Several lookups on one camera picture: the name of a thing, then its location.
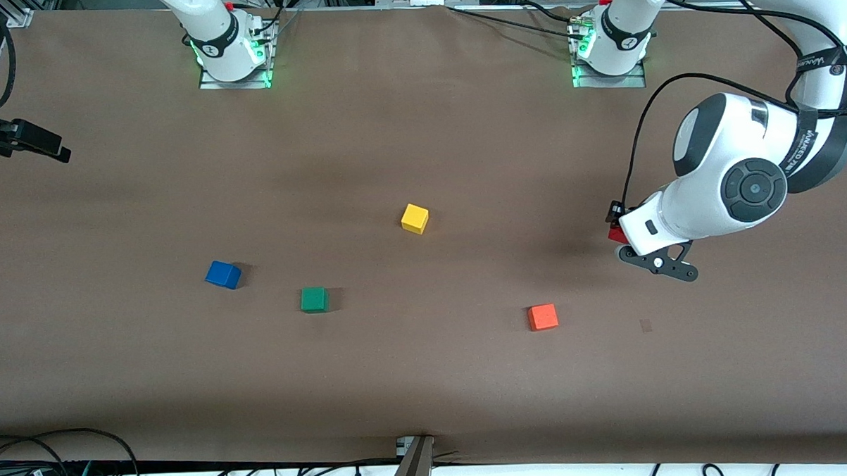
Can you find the orange cube block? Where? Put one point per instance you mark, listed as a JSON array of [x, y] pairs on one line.
[[542, 317]]

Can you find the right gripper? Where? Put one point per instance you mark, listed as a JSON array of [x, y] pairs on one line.
[[3, 135]]

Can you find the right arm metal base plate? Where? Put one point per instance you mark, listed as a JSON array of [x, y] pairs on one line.
[[210, 83]]

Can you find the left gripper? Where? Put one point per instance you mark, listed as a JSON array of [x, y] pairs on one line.
[[614, 212]]

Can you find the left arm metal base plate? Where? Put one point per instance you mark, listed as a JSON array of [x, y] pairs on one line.
[[629, 79]]

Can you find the yellow cube block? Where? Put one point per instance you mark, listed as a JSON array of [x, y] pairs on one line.
[[414, 218]]

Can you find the blue cube block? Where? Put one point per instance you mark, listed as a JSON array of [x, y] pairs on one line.
[[222, 274]]

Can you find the aluminium profile bar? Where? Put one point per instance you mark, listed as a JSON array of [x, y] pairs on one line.
[[412, 467]]

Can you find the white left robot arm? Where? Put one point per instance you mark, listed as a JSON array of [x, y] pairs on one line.
[[746, 184]]

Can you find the red cube block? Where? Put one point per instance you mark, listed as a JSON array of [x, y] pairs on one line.
[[616, 235]]

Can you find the aluminium frame corner bracket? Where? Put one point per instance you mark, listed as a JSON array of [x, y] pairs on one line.
[[18, 17]]

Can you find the green cube block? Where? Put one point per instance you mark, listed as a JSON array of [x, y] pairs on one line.
[[313, 299]]

